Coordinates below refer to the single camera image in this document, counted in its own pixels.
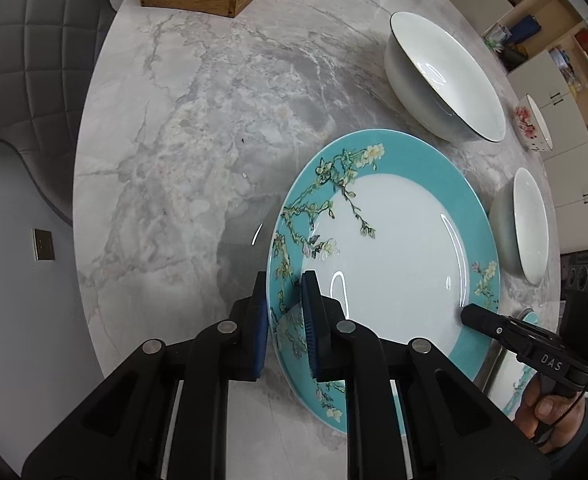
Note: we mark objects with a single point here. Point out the red floral bowl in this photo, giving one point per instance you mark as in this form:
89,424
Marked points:
526,122

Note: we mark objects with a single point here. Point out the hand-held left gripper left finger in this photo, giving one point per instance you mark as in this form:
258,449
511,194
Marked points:
260,320

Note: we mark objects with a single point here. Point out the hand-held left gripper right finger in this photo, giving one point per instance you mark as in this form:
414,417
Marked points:
310,320

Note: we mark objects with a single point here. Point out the blue bag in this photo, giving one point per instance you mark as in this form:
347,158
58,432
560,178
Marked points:
526,30

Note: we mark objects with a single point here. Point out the grey quilted chair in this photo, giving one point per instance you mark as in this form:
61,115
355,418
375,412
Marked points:
34,60

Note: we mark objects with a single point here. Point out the small white bowl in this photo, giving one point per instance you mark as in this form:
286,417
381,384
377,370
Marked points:
528,230

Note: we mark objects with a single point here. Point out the large teal floral plate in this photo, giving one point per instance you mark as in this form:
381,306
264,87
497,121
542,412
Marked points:
398,240

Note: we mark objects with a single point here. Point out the small teal floral plate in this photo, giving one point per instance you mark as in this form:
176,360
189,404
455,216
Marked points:
516,380

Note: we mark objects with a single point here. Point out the cream wall cabinet unit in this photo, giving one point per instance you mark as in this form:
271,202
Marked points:
568,110

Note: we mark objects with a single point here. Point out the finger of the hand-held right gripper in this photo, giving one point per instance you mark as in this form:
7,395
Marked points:
483,319

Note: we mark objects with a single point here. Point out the wide white bowl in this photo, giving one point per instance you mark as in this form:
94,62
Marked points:
438,70

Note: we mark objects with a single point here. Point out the wall socket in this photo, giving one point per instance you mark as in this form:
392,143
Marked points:
44,244

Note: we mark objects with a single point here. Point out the person's right hand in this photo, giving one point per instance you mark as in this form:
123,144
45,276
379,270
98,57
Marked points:
548,407

